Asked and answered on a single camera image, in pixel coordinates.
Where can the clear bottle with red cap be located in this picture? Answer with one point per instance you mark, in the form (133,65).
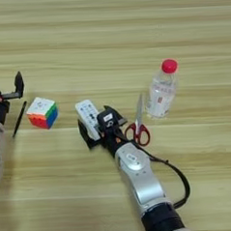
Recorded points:
(159,95)

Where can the white remote control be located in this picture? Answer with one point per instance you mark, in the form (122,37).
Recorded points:
(86,114)

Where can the multicoloured puzzle cube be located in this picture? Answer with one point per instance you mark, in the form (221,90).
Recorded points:
(41,112)

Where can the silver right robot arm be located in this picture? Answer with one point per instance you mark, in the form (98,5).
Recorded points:
(140,180)

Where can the right gripper's black labelled box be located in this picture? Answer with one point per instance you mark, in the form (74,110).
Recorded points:
(108,119)

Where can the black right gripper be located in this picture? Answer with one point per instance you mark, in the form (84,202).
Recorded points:
(115,141)

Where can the black pen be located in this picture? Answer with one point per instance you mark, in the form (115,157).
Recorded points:
(20,118)

